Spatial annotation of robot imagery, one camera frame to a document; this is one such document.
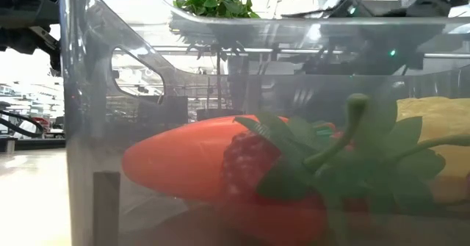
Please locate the clear grey tupperware container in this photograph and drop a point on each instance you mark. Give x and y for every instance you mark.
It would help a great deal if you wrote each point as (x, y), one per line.
(147, 216)

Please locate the orange toy carrot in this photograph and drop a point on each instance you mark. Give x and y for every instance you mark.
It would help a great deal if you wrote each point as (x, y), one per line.
(176, 161)

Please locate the red toy strawberry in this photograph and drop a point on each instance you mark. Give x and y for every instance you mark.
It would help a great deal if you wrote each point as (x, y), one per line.
(253, 158)

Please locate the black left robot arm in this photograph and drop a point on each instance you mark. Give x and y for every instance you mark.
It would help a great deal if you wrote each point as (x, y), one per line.
(22, 3)

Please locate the black aluminium table frame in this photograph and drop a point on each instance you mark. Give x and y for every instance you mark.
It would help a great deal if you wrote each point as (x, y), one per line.
(36, 144)

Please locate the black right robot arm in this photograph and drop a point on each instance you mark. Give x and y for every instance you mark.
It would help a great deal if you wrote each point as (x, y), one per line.
(422, 1)

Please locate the green plant in black pot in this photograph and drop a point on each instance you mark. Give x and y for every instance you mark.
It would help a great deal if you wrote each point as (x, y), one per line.
(216, 1)

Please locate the yellow toy lemon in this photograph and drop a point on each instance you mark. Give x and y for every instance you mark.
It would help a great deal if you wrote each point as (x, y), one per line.
(448, 117)

